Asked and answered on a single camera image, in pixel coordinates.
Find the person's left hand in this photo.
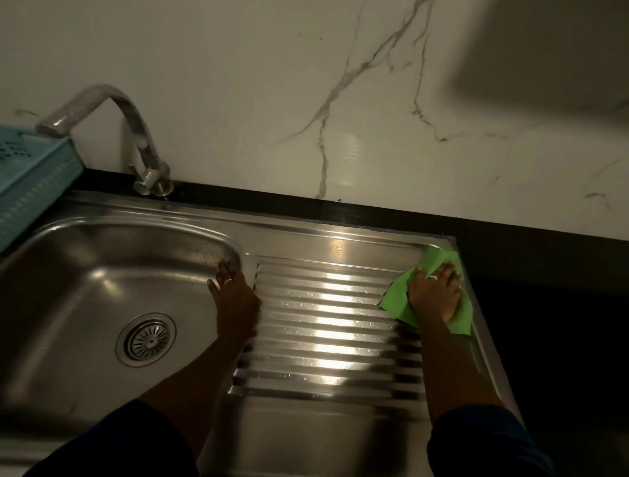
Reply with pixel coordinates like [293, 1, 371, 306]
[207, 259, 261, 345]

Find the person's right hand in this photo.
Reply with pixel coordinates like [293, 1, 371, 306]
[407, 261, 464, 325]

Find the green cleaning cloth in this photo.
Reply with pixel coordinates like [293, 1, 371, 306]
[379, 247, 474, 337]

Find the person's right forearm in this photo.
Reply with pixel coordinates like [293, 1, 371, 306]
[418, 315, 507, 426]

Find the person's left forearm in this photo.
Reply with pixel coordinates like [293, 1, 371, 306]
[138, 336, 256, 460]

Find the stainless steel sink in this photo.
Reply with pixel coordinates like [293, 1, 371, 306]
[0, 189, 523, 477]

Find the round metal sink strainer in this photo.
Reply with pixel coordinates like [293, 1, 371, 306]
[115, 313, 177, 368]

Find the dark blue right sleeve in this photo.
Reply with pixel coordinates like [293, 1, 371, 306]
[427, 404, 556, 477]

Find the dark blue sleeve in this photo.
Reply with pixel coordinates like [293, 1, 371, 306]
[427, 404, 556, 477]
[22, 399, 200, 477]

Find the chrome curved faucet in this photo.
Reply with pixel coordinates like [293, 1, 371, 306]
[35, 84, 174, 198]

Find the dark blue left sleeve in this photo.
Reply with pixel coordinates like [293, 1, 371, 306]
[22, 399, 200, 477]

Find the light blue plastic basket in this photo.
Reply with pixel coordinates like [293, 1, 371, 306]
[0, 125, 85, 254]

